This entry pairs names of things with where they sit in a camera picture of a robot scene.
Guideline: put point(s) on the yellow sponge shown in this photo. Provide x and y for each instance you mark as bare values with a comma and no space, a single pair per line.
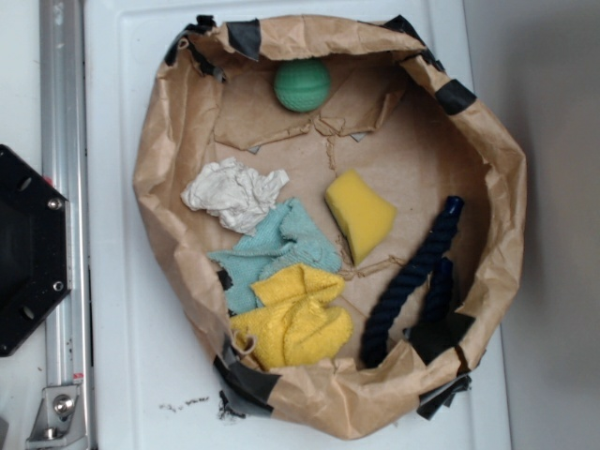
363,216

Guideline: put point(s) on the light blue towel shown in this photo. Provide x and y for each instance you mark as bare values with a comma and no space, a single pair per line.
287,236

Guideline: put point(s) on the white crumpled cloth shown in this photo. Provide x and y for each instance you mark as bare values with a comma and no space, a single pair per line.
239,196

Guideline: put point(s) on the yellow terry cloth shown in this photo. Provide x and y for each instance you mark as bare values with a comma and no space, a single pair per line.
297,323

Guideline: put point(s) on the brown paper bag basket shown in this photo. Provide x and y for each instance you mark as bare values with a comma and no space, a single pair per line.
415,136

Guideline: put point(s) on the green textured ball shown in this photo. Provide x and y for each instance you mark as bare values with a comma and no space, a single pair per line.
302,85

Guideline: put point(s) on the aluminium extrusion rail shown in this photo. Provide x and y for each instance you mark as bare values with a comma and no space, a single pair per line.
69,356

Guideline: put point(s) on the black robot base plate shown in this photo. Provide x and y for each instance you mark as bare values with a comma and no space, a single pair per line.
34,250

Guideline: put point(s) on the metal corner bracket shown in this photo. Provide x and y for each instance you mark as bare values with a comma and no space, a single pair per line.
60,422

